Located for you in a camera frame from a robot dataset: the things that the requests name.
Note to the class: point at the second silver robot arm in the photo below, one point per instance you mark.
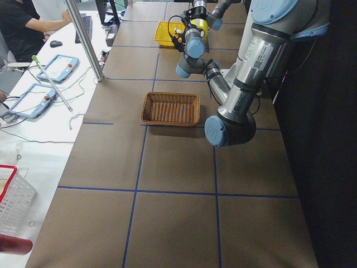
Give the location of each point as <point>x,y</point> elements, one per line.
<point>269,25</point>

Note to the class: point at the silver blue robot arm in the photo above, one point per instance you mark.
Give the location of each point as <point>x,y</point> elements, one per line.
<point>214,18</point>

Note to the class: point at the brown wicker basket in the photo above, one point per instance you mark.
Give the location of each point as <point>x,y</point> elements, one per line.
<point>171,109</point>

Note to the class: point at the yellow plastic basket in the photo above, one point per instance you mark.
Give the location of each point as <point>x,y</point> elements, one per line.
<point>165,30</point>

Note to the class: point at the black monitor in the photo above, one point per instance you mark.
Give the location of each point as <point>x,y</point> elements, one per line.
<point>108,13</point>

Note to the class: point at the blue teach pendant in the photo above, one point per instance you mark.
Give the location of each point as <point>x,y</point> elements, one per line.
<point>34,101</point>
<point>60,67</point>

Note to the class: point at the black keyboard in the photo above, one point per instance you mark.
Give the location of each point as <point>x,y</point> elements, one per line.
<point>88,25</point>

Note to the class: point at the black computer mouse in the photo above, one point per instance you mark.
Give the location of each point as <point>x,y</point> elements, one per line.
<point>55,43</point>

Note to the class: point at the metal rod green tip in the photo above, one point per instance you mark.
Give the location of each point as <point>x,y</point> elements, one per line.
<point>35,59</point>

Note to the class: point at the white plastic crate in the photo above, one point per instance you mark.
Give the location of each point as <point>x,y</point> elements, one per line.
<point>16,196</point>

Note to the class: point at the person in black shirt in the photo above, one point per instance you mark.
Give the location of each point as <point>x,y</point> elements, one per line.
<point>23,31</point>

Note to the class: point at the red cylinder object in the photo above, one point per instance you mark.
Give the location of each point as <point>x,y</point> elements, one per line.
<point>15,245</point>

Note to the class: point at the aluminium frame post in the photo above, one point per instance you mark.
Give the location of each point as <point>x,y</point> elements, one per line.
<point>86,43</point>

